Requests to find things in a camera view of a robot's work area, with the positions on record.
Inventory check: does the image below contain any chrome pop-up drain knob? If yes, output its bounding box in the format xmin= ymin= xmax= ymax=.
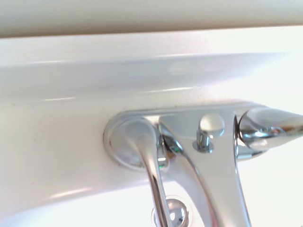
xmin=192 ymin=113 xmax=226 ymax=154

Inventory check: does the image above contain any white ceramic sink basin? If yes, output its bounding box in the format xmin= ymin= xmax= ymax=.
xmin=0 ymin=25 xmax=303 ymax=227

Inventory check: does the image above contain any chrome faucet spout body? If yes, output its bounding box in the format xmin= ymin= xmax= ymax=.
xmin=103 ymin=101 xmax=275 ymax=227

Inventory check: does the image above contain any chrome overflow hole cap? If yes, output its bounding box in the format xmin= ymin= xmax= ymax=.
xmin=151 ymin=195 xmax=193 ymax=227

